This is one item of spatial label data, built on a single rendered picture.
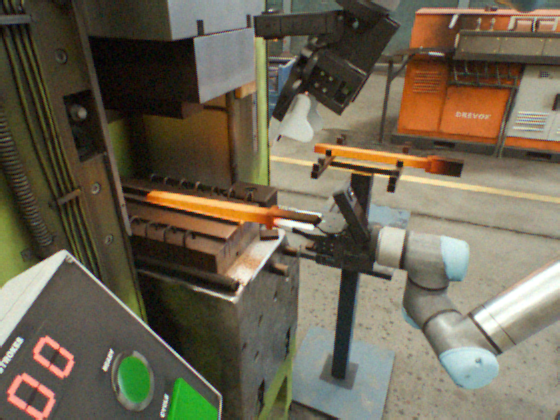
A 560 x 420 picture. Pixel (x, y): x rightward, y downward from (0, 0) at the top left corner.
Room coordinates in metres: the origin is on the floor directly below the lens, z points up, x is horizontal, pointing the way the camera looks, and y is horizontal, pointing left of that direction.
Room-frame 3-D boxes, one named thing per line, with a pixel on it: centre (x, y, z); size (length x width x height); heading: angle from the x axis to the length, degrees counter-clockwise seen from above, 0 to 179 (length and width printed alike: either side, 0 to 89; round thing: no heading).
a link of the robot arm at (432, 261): (0.57, -0.28, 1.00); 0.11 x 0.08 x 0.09; 68
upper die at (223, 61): (0.77, 0.28, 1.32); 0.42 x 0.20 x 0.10; 68
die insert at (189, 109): (0.81, 0.31, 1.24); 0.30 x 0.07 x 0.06; 68
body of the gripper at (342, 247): (0.63, -0.14, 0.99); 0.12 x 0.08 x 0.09; 68
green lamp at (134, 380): (0.25, 0.14, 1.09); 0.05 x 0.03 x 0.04; 158
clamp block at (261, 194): (0.88, 0.07, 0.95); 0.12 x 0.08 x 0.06; 68
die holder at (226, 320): (0.83, 0.27, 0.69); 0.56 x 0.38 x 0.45; 68
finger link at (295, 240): (0.65, -0.03, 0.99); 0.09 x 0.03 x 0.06; 71
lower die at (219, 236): (0.77, 0.28, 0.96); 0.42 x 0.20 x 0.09; 68
